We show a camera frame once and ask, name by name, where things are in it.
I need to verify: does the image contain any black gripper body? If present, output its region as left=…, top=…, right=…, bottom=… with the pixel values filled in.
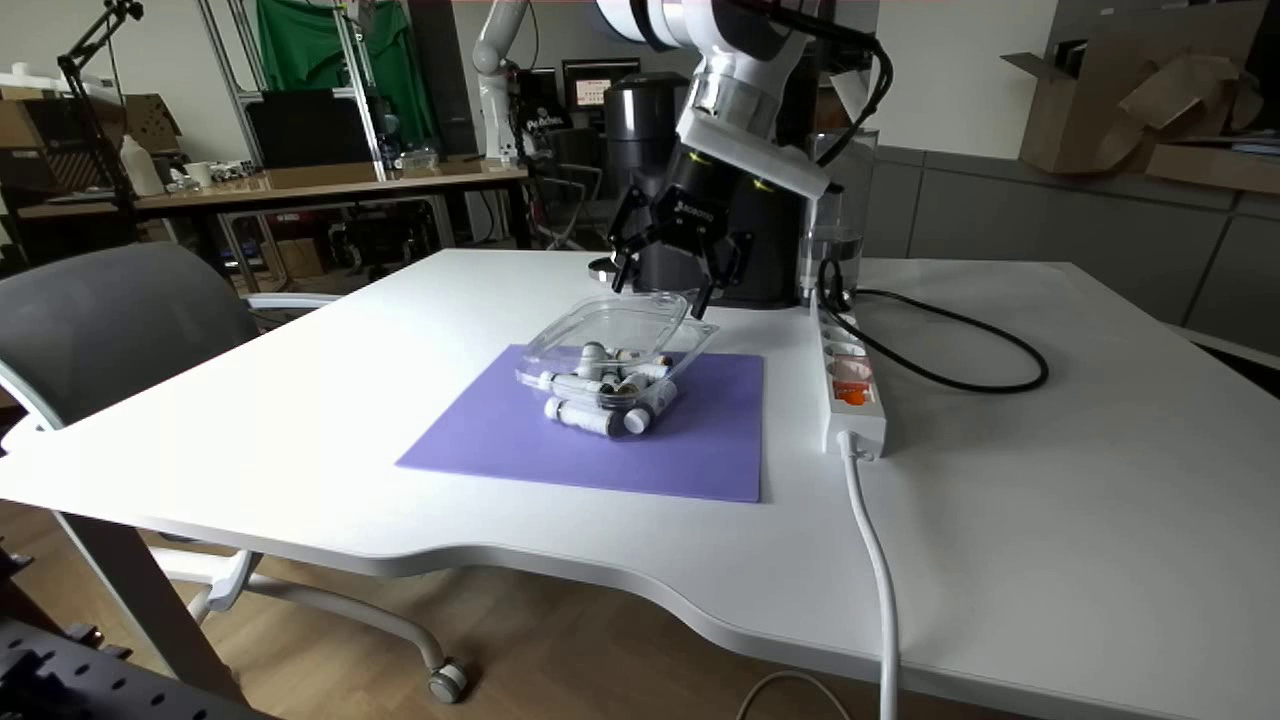
left=632, top=141, right=759, bottom=279

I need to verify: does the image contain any transparent plastic bowl lid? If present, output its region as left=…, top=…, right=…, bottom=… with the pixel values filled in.
left=517, top=291, right=726, bottom=384

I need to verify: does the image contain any transparent plastic bowl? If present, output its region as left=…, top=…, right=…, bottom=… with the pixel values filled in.
left=512, top=324, right=708, bottom=442

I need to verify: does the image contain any open cardboard box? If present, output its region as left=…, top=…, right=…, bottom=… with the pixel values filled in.
left=999, top=0, right=1280, bottom=200

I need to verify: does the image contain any black coffee machine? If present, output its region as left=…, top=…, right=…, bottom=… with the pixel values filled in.
left=605, top=72, right=822, bottom=311

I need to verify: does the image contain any clear coffee machine water tank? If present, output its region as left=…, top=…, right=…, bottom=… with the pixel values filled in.
left=803, top=176, right=869, bottom=306

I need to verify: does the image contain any purple rectangular mat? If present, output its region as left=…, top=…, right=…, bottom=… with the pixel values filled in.
left=398, top=341, right=773, bottom=510

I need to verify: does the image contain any white power strip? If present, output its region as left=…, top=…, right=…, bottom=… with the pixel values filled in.
left=812, top=306, right=897, bottom=463

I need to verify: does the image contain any black computer monitor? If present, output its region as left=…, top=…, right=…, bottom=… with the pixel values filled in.
left=243, top=93, right=367, bottom=174

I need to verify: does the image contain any grey cabinet row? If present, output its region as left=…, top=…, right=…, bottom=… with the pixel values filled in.
left=849, top=141, right=1280, bottom=359

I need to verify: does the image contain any green cloth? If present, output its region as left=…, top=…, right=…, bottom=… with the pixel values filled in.
left=254, top=0, right=441, bottom=151

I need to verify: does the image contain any wooden desk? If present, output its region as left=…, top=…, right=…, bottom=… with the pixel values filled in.
left=13, top=156, right=531, bottom=295

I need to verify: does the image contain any grey office chair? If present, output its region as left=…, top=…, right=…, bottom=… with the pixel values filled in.
left=0, top=240, right=479, bottom=708

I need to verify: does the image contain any grey metal table leg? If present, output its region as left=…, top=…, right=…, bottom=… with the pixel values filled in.
left=47, top=510, right=254, bottom=708

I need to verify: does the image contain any black perforated rack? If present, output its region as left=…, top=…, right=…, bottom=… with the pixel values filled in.
left=0, top=618, right=262, bottom=720

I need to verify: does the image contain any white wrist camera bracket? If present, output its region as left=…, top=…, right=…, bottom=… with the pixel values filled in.
left=672, top=109, right=838, bottom=205

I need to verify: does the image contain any black power cable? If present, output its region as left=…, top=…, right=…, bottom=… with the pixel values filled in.
left=816, top=252, right=1058, bottom=399

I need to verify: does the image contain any white power cable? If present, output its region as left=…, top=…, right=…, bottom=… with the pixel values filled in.
left=838, top=443, right=907, bottom=720

